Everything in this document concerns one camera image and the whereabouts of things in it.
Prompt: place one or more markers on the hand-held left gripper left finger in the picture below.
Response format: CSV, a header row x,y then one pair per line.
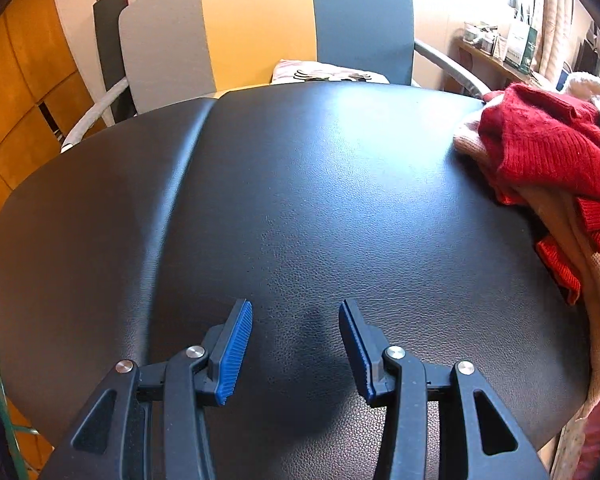
x,y
235,350

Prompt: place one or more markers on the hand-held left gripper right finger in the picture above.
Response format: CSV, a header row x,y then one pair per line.
x,y
355,350

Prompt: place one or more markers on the white knit sweater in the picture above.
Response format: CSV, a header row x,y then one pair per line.
x,y
592,91

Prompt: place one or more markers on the pink patterned cloth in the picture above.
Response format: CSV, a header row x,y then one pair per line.
x,y
592,440

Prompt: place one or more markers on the pink printed cloth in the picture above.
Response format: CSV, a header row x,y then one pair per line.
x,y
330,72

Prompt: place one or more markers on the red knit sweater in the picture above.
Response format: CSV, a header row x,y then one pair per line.
x,y
540,140

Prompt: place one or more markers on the wooden shelf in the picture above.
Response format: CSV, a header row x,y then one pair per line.
x,y
485,60

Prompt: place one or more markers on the grey yellow blue chair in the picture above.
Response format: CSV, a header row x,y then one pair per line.
x,y
255,25

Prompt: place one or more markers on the wooden cabinet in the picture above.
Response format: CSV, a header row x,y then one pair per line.
x,y
25,85

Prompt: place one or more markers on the green and white box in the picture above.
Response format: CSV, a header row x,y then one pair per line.
x,y
521,45

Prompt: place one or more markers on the cream curtain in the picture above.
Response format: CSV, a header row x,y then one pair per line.
x,y
560,30

